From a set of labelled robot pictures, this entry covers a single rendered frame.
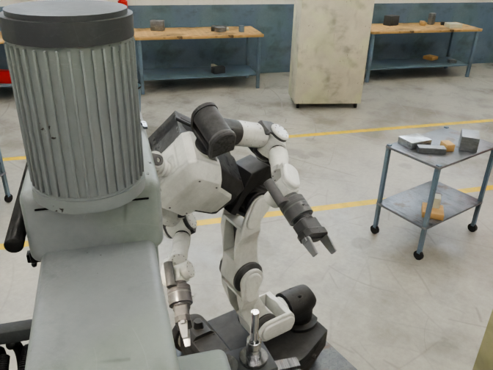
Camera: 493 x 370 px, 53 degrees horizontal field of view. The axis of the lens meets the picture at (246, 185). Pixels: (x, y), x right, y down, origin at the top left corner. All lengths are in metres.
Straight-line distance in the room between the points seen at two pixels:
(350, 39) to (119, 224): 6.51
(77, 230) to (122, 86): 0.32
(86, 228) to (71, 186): 0.17
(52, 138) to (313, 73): 6.59
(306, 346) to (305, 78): 5.29
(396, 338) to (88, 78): 2.98
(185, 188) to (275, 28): 7.68
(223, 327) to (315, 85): 5.29
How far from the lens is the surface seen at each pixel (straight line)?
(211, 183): 1.68
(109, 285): 0.92
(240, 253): 2.04
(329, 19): 7.19
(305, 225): 1.55
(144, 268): 0.95
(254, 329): 1.56
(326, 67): 7.33
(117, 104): 0.82
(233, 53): 9.09
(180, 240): 2.01
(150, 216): 1.00
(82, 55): 0.78
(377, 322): 3.56
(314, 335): 2.55
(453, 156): 4.11
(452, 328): 3.69
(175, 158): 1.70
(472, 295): 4.04
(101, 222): 1.00
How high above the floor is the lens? 2.32
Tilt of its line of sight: 27 degrees down
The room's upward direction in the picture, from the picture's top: 2 degrees clockwise
